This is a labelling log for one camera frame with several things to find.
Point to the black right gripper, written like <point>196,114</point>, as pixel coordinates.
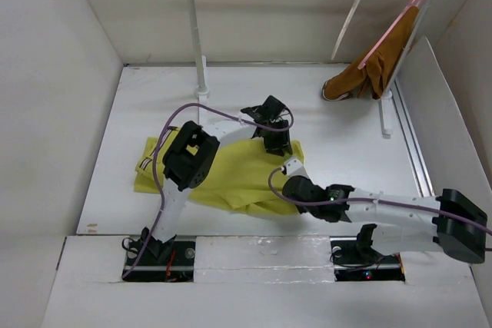
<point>301,209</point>

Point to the yellow trousers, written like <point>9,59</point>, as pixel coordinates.
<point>237,181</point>

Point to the white hanger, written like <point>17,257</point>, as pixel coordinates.
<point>344,28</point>

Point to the pink hanger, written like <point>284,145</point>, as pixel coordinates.
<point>388,31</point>

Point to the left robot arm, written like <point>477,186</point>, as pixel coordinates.
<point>189,158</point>

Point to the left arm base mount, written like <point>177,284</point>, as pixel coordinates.
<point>176,267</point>

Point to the brown trousers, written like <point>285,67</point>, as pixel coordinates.
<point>374,77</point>

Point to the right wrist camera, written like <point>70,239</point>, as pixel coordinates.
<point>294,167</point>

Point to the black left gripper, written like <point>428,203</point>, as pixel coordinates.
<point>279,146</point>

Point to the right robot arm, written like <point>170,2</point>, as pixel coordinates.
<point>449,223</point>

